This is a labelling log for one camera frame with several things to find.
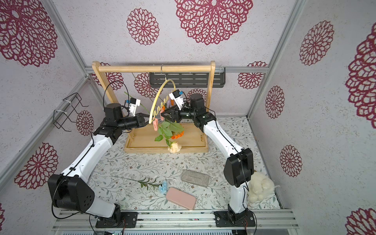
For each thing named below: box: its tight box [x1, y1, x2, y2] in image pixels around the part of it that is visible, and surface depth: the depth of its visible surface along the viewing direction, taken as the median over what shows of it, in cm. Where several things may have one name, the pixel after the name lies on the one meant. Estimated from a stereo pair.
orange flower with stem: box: [168, 122, 185, 140], surface depth 83 cm
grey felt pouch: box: [181, 169, 211, 188], surface depth 87 cm
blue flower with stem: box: [111, 175, 169, 194], surface depth 87 cm
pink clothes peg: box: [152, 117, 159, 132], surface depth 68 cm
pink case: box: [165, 187, 197, 211], surface depth 81 cm
